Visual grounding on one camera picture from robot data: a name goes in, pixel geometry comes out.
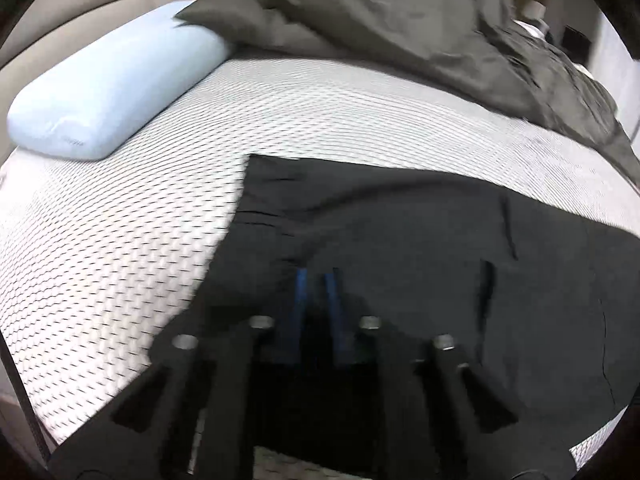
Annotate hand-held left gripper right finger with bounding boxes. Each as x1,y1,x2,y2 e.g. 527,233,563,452
324,272,577,480

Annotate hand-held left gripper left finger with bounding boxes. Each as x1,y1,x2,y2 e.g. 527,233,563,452
50,269,311,480

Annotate black pants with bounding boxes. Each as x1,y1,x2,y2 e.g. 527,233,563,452
150,154,640,461

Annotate honeycomb mesh bed mattress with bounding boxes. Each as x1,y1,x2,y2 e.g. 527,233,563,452
0,52,640,480

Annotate light blue pillow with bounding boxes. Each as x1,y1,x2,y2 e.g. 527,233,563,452
7,0,236,162

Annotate dark grey duvet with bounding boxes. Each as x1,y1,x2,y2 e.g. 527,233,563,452
172,0,640,186

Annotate beige padded headboard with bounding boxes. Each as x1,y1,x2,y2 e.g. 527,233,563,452
0,0,321,96

